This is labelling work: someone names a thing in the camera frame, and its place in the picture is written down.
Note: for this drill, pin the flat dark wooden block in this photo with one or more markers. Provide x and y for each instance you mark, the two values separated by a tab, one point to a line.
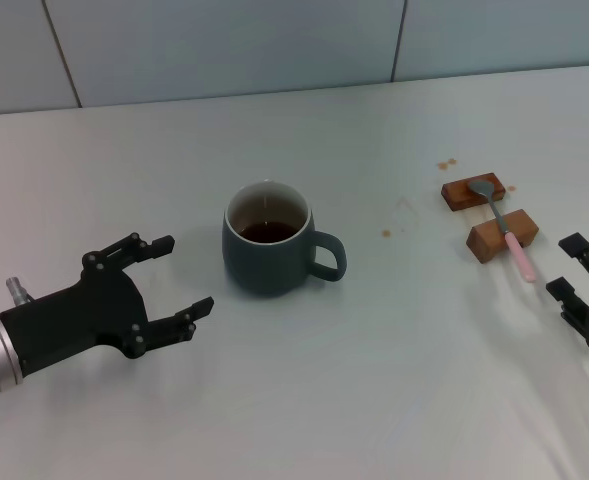
461	197

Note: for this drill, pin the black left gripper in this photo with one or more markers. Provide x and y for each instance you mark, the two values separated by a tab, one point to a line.
89	315

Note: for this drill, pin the notched light wooden block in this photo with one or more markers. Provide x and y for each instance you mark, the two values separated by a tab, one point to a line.
484	240

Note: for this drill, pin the grey ceramic cup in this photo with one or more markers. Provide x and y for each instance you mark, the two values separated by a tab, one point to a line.
259	265

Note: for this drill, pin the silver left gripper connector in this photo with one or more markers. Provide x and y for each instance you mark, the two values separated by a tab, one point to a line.
18	290

